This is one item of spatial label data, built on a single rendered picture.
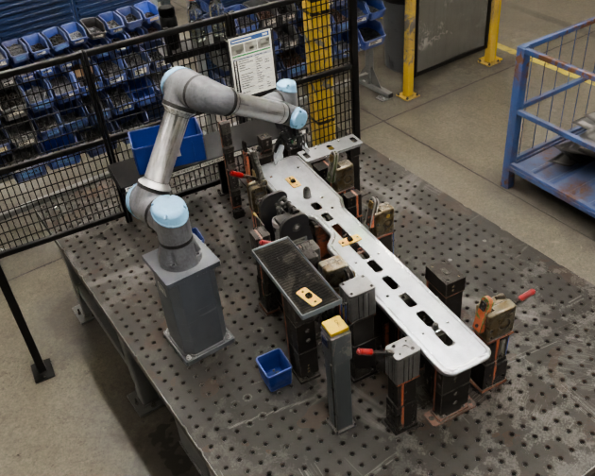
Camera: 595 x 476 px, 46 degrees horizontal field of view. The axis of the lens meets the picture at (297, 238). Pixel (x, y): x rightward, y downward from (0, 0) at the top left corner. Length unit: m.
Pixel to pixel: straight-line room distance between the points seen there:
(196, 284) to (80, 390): 1.38
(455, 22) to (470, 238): 3.04
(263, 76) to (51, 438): 1.93
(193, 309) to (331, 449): 0.67
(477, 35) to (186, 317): 4.21
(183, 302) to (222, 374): 0.31
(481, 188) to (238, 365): 2.52
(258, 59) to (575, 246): 2.12
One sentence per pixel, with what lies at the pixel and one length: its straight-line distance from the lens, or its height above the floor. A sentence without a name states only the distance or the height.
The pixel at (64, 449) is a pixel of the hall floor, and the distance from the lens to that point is 3.49.
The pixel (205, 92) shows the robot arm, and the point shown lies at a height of 1.64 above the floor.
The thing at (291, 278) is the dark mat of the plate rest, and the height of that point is 1.16.
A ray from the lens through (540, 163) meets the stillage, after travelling 4.69.
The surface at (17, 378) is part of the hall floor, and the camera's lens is 3.89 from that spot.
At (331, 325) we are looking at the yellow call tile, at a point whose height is 1.16.
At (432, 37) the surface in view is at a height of 0.42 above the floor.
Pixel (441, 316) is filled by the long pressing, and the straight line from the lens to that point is 2.33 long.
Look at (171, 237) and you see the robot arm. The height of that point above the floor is 1.24.
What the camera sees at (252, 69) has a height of 1.28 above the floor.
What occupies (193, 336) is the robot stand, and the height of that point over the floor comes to 0.82.
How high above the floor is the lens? 2.63
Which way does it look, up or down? 38 degrees down
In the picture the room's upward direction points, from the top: 6 degrees counter-clockwise
